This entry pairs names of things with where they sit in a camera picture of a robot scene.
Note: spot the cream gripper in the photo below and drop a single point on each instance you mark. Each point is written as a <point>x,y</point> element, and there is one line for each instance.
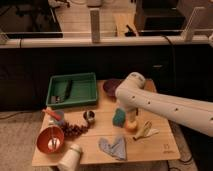
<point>131,115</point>

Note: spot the green sponge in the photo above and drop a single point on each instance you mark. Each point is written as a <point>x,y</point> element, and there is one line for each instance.
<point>119,118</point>

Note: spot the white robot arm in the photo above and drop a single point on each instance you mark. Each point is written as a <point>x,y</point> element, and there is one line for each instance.
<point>194,114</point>

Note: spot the green plastic tray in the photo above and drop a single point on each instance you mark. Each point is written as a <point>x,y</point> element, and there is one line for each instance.
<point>84,90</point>

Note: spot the black marker in tray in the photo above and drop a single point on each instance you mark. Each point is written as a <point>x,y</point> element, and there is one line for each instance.
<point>68,89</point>

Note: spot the orange fruit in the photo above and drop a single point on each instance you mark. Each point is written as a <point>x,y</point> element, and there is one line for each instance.
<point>131,126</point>

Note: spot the banana peel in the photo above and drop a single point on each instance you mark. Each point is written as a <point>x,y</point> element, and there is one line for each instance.
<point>145,131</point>

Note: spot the purple bowl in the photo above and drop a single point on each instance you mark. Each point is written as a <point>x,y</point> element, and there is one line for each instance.
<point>110,86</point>

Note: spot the blue grey cloth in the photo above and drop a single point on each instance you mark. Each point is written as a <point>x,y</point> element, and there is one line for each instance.
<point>116,150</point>

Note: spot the small metal cup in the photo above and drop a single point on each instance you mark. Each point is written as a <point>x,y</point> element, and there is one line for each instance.
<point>89,116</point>

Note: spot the bunch of dark grapes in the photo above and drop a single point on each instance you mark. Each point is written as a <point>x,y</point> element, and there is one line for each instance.
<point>74,130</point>

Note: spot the blue mug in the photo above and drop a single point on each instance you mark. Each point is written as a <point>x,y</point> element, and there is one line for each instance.
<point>61,113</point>

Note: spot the white cup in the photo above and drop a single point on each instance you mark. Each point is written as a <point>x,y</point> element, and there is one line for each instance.
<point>70,160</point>

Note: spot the small metal clip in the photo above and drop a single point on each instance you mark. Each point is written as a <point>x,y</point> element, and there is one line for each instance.
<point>57,99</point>

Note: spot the black stapler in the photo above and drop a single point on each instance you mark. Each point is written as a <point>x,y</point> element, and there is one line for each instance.
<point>129,32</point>

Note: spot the white spoon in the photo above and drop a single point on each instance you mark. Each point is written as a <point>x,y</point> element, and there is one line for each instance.
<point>54,141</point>

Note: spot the red bowl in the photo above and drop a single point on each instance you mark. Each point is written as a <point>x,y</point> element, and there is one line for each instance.
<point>44,137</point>

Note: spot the black box on desk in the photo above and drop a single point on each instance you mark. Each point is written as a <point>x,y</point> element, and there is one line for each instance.
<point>158,15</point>

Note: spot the red handled tool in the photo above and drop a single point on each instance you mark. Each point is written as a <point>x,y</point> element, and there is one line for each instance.
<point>52,114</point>

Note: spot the grey divider post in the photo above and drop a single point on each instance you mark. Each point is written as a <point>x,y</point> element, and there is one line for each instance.
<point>95,25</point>

